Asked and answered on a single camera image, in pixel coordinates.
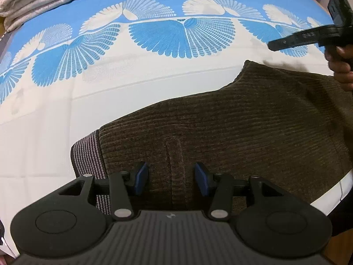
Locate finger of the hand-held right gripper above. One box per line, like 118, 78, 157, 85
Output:
327, 0, 353, 47
267, 25, 344, 52

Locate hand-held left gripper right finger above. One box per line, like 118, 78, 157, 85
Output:
193, 162, 286, 221

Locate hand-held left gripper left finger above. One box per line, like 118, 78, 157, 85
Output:
58, 161, 151, 221

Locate dark brown ribbed sweater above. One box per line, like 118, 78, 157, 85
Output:
70, 60, 353, 218

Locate person's right hand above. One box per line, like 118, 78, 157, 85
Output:
324, 44, 353, 91

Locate blue and white bed sheet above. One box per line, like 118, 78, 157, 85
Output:
0, 0, 353, 260

